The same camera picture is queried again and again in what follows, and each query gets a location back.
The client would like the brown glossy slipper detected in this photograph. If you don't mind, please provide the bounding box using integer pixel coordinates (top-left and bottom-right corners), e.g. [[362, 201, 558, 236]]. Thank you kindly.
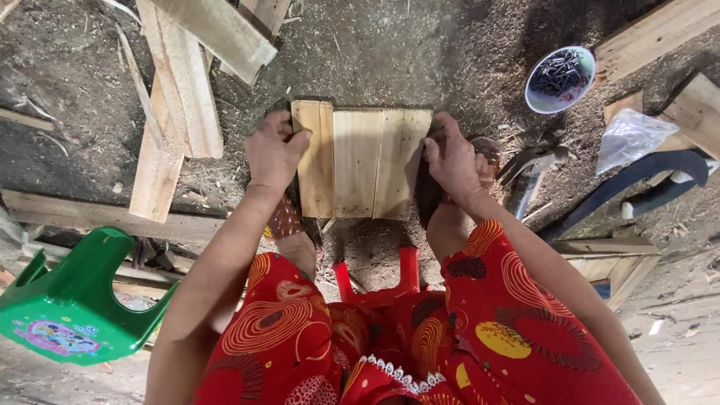
[[471, 136, 503, 170]]

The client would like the person's right lower leg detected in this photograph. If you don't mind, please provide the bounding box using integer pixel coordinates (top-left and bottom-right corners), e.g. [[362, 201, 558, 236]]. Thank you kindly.
[[425, 201, 480, 266]]

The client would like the white bowl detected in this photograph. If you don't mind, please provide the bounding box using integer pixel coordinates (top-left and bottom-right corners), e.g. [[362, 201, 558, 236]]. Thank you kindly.
[[524, 45, 597, 116]]

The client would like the wide pale wooden plank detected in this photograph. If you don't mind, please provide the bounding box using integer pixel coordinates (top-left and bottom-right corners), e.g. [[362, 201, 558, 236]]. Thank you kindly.
[[147, 0, 279, 86]]

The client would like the narrow wooden plank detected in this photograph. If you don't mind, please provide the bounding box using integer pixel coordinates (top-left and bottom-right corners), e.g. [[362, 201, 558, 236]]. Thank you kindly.
[[128, 73, 186, 224]]

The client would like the claw hammer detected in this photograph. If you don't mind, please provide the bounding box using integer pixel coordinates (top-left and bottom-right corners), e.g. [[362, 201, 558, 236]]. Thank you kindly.
[[497, 145, 570, 221]]

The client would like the unfinished wooden crate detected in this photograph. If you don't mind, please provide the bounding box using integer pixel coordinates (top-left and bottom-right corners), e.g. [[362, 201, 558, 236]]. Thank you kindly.
[[548, 235, 663, 311]]

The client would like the green plastic stool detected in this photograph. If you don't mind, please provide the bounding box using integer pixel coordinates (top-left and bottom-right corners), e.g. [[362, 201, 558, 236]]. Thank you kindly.
[[0, 226, 180, 368]]

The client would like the person's left lower leg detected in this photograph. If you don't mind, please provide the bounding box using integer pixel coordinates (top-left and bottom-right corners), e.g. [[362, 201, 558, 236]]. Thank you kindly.
[[274, 229, 319, 282]]

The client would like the clear plastic bag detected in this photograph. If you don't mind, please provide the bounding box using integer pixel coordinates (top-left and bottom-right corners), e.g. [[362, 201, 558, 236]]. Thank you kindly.
[[595, 107, 681, 177]]

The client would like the red plastic stool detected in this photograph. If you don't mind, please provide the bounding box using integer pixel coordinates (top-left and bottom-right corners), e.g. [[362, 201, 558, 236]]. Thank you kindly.
[[332, 245, 446, 308]]

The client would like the person's right hand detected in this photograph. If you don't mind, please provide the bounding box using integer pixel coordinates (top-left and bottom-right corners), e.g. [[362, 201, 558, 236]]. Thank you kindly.
[[422, 111, 497, 207]]

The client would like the thin wooden strip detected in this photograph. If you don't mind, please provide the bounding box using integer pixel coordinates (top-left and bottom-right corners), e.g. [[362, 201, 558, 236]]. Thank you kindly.
[[115, 24, 167, 152], [0, 107, 56, 132]]

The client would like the short wooden board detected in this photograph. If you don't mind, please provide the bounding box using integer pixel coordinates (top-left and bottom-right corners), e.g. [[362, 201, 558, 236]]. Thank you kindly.
[[219, 0, 292, 77]]

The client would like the red patterned dress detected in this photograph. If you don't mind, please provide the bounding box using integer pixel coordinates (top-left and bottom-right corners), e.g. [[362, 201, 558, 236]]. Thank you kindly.
[[191, 219, 643, 405]]

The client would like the person's leg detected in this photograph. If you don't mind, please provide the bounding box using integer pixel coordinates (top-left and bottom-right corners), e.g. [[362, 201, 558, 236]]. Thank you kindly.
[[425, 201, 480, 266], [274, 229, 319, 282]]

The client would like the long pale wooden plank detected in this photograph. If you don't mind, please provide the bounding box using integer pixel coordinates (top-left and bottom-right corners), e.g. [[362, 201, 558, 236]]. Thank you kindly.
[[593, 0, 720, 86]]

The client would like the thick wooden board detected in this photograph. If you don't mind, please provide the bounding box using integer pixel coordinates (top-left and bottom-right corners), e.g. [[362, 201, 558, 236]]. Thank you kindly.
[[652, 72, 720, 162]]

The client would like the brown patterned slipper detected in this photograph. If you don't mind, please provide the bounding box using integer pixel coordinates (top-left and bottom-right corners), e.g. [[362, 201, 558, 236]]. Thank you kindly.
[[262, 194, 308, 242]]

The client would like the person's left hand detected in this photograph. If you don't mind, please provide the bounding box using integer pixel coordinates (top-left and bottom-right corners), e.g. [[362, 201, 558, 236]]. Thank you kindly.
[[244, 109, 313, 195]]

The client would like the rough wooden plank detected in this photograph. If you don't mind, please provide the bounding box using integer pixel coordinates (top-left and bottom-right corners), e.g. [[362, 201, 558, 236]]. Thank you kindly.
[[136, 0, 225, 160]]

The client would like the heap of dark nails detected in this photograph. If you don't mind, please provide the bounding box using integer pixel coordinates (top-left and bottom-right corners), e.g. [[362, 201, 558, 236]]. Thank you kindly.
[[533, 51, 589, 98]]

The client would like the small wooden slat crate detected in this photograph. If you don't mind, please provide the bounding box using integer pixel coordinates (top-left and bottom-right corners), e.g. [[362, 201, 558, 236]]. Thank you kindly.
[[290, 99, 434, 221]]

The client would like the long grey wooden beam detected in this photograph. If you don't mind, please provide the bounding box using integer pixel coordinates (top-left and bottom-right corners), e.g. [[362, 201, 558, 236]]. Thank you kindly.
[[0, 189, 227, 244]]

